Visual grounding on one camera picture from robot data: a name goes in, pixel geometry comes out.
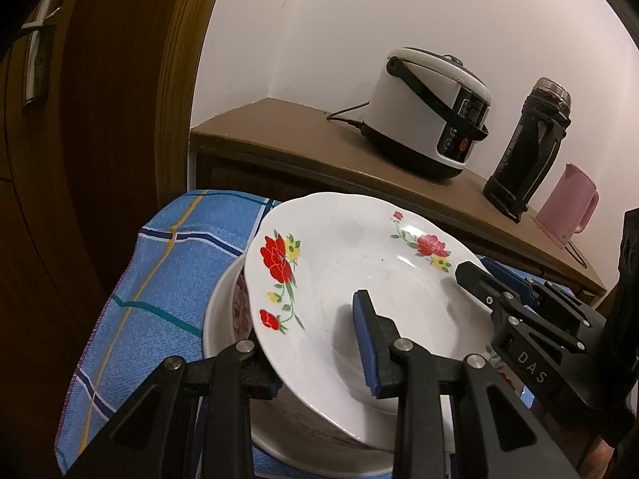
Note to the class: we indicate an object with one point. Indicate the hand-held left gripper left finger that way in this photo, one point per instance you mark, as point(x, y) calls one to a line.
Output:
point(239, 374)

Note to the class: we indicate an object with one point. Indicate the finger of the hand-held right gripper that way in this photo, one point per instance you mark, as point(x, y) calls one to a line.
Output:
point(477, 279)
point(524, 284)

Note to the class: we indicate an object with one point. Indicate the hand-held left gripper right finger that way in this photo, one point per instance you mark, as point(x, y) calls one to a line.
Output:
point(364, 344)

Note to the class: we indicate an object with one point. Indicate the white bowl red rim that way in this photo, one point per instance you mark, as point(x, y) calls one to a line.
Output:
point(219, 319)

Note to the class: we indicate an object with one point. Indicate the white red-flower plate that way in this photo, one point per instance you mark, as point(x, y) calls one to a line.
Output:
point(324, 259)

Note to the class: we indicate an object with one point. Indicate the person's right hand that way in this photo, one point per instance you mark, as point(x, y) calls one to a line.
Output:
point(599, 461)

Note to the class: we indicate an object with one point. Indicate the pink electric kettle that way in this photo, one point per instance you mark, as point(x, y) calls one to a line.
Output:
point(564, 204)

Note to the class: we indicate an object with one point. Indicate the black thermos flask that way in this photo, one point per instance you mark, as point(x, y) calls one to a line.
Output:
point(524, 159)

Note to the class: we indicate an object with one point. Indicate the blue plaid tablecloth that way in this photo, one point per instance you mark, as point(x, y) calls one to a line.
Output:
point(150, 284)

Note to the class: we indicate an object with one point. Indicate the white and black rice cooker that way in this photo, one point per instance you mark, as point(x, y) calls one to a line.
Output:
point(409, 110)

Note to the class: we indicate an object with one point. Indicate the brown wooden cabinet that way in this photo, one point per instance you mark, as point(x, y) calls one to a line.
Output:
point(299, 134)

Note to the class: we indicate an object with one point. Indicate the brown wooden door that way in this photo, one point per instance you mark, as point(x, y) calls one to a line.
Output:
point(100, 110)

